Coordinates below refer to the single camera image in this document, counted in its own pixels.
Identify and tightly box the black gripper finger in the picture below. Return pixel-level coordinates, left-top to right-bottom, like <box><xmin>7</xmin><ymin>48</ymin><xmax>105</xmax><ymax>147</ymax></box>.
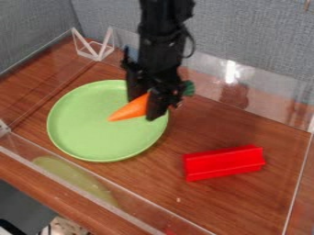
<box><xmin>145</xmin><ymin>84</ymin><xmax>185</xmax><ymax>121</ymax></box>
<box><xmin>126</xmin><ymin>70</ymin><xmax>148</xmax><ymax>101</ymax></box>

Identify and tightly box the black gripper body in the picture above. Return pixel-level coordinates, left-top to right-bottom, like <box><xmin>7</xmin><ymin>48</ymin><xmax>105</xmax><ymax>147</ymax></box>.
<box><xmin>121</xmin><ymin>30</ymin><xmax>194</xmax><ymax>94</ymax></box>

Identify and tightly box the orange toy carrot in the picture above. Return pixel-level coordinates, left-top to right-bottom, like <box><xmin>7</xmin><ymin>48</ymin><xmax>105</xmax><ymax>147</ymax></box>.
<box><xmin>106</xmin><ymin>93</ymin><xmax>149</xmax><ymax>121</ymax></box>

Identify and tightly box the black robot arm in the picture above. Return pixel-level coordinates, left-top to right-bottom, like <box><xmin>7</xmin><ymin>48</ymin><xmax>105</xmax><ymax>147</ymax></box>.
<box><xmin>121</xmin><ymin>0</ymin><xmax>196</xmax><ymax>121</ymax></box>

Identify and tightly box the green plastic plate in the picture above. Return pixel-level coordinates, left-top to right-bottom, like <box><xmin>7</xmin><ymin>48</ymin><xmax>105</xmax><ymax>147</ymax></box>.
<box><xmin>46</xmin><ymin>80</ymin><xmax>168</xmax><ymax>162</ymax></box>

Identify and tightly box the red toy pepper block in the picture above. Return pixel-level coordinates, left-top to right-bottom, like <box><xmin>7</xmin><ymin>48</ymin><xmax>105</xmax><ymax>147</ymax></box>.
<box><xmin>182</xmin><ymin>145</ymin><xmax>265</xmax><ymax>181</ymax></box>

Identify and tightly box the clear acrylic corner bracket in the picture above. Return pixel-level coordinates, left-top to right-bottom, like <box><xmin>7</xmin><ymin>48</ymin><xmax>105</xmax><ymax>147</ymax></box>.
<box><xmin>70</xmin><ymin>27</ymin><xmax>114</xmax><ymax>62</ymax></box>

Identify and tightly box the clear acrylic enclosure wall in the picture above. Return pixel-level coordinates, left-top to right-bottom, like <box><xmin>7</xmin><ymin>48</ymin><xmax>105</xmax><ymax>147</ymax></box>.
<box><xmin>0</xmin><ymin>34</ymin><xmax>314</xmax><ymax>235</ymax></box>

